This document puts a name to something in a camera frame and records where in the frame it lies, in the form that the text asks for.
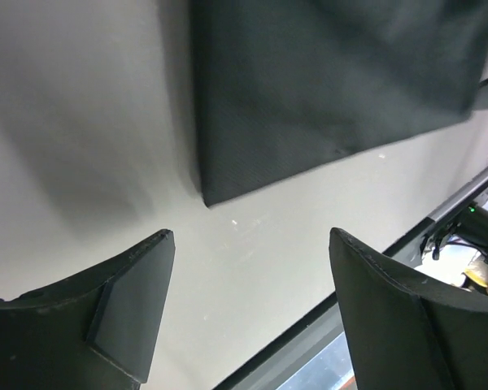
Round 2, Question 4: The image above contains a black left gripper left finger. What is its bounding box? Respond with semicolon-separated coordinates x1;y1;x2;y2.
0;229;175;390

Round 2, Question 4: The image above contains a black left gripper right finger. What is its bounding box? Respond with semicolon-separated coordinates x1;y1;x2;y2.
329;227;488;389

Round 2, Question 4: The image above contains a black t shirt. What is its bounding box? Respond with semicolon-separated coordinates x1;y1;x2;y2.
190;1;488;206

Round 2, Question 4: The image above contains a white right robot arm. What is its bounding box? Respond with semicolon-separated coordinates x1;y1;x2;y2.
419;165;488;264

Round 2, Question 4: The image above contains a black table edge rail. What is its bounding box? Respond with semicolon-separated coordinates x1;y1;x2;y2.
211;219;432;390

